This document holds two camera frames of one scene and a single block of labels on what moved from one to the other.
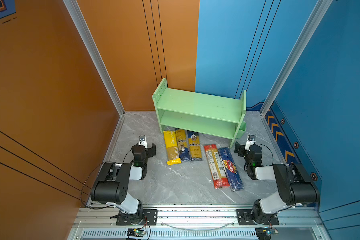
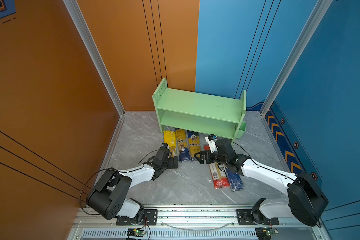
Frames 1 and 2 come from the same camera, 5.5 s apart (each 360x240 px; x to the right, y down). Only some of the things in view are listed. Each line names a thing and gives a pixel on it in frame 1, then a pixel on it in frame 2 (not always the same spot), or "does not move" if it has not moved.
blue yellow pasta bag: x=195 y=151 does not move
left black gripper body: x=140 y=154 to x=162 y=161
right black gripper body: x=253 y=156 to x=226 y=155
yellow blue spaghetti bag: x=182 y=141 does not move
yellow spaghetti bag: x=170 y=138 does not move
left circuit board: x=136 y=232 does not move
